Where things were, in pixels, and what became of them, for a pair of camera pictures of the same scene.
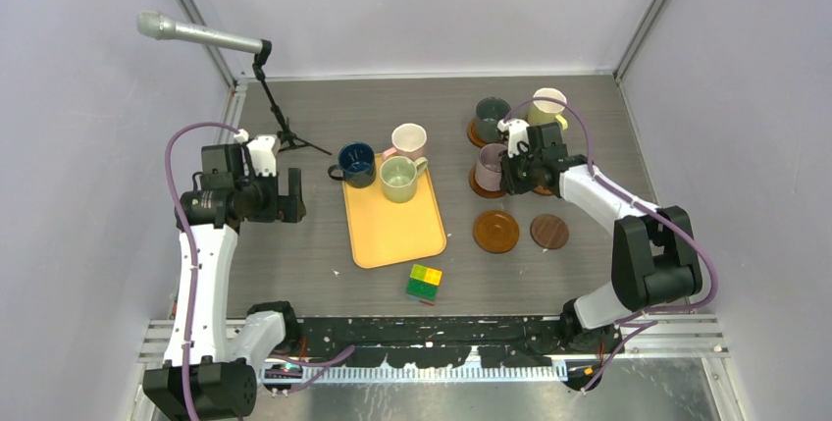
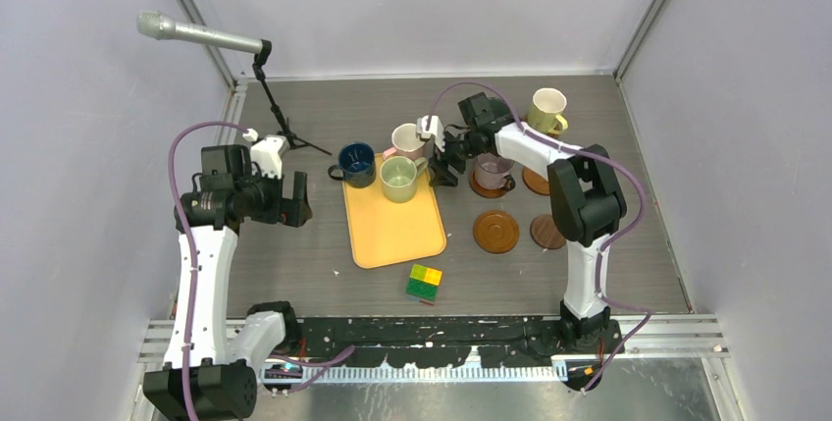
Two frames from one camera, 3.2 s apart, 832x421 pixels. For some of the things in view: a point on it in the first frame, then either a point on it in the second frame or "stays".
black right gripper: [511, 183] to [441, 175]
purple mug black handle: [488, 170] stays
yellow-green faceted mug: [544, 111] stays
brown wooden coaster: [486, 193] stays
